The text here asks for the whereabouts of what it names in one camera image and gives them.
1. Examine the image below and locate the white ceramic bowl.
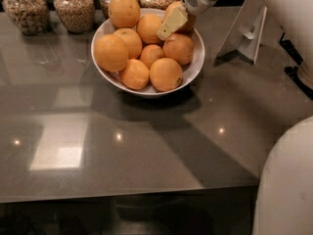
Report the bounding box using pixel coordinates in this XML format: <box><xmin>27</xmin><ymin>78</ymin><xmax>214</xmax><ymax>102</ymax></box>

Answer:
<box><xmin>91</xmin><ymin>9</ymin><xmax>205</xmax><ymax>98</ymax></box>

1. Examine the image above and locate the small orange centre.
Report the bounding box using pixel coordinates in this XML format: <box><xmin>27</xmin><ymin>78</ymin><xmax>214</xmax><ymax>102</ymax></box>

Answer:
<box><xmin>139</xmin><ymin>44</ymin><xmax>164</xmax><ymax>69</ymax></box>

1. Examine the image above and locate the white standing picture frame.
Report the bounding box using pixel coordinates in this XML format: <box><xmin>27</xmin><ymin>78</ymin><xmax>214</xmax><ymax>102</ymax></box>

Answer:
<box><xmin>216</xmin><ymin>0</ymin><xmax>267</xmax><ymax>64</ymax></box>

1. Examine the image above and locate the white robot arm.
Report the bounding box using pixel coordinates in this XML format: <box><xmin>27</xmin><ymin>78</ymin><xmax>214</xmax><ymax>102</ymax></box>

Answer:
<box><xmin>158</xmin><ymin>0</ymin><xmax>313</xmax><ymax>235</ymax></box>

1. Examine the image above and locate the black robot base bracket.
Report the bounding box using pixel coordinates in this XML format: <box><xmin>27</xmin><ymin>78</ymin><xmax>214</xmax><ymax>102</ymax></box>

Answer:
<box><xmin>279</xmin><ymin>34</ymin><xmax>313</xmax><ymax>101</ymax></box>

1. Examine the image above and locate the glass jar far left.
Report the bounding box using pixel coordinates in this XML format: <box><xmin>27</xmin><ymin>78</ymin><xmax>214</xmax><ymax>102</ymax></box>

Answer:
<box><xmin>2</xmin><ymin>0</ymin><xmax>51</xmax><ymax>35</ymax></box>

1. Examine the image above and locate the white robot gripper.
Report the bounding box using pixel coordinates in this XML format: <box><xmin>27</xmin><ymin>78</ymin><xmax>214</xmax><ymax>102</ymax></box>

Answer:
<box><xmin>157</xmin><ymin>0</ymin><xmax>215</xmax><ymax>40</ymax></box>

